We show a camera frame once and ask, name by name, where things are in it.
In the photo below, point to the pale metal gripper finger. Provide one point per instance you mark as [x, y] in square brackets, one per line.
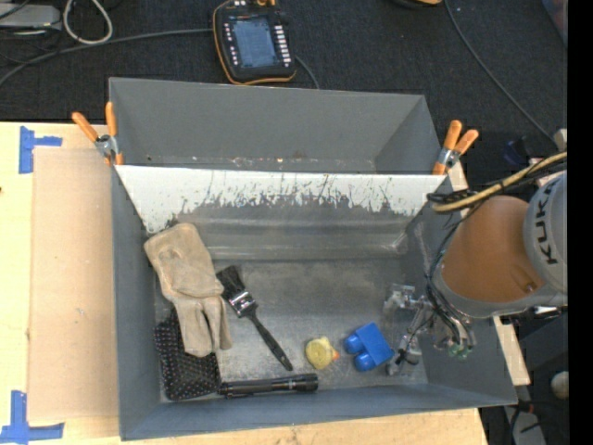
[407, 343]
[399, 297]

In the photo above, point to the blue toy building block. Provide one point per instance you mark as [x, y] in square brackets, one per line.
[370, 347]

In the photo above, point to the yellow rubber duck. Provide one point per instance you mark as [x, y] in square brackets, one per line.
[319, 352]

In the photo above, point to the grey metal bin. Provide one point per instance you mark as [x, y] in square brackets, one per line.
[296, 295]

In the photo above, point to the black flashlight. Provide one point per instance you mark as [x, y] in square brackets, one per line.
[273, 384]

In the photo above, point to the black paintbrush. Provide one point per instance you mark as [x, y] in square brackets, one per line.
[241, 300]

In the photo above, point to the beige leather work glove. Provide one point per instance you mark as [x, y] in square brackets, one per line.
[187, 271]

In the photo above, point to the black dotted fabric glove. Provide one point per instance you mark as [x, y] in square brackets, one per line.
[187, 373]

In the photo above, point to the brown cardboard board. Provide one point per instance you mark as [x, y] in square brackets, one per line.
[69, 271]

